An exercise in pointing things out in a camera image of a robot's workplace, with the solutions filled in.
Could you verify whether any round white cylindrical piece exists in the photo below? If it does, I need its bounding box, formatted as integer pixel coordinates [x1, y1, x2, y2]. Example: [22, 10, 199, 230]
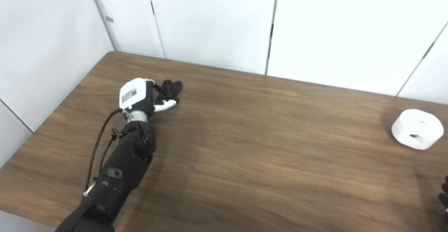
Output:
[391, 109, 444, 150]

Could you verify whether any black flanged holder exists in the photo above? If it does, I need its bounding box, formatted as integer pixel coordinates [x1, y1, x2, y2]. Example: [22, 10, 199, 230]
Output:
[159, 80, 183, 101]

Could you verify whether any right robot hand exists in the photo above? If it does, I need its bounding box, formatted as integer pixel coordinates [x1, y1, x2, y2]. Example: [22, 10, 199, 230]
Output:
[439, 175, 448, 224]

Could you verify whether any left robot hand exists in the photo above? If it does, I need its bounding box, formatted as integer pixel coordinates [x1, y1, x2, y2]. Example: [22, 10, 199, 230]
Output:
[119, 78, 179, 115]

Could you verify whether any left arm thin wire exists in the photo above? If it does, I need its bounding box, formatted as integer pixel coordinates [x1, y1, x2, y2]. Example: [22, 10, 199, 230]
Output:
[99, 129, 119, 175]

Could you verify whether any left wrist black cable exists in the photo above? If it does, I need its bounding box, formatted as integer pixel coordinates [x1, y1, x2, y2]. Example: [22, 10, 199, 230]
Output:
[81, 109, 123, 203]

